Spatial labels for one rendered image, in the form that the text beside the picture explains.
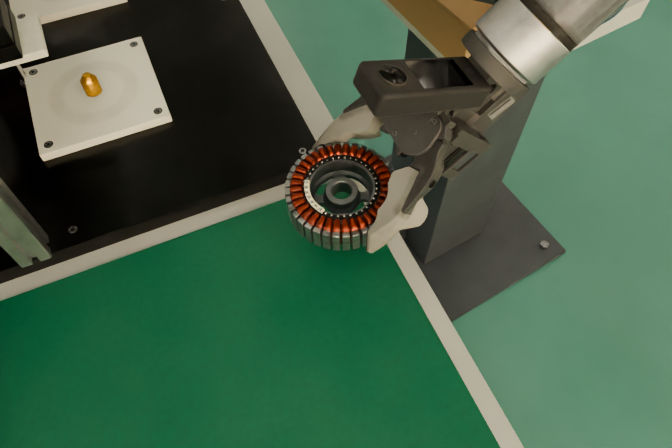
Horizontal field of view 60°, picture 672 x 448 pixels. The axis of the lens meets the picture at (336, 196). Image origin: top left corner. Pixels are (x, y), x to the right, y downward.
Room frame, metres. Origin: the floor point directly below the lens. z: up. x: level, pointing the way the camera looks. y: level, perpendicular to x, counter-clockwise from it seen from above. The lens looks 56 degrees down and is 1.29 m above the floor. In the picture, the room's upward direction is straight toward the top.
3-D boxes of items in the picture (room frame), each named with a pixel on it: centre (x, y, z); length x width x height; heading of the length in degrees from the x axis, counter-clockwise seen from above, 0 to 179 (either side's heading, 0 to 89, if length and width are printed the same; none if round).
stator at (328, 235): (0.33, -0.01, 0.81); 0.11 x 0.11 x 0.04
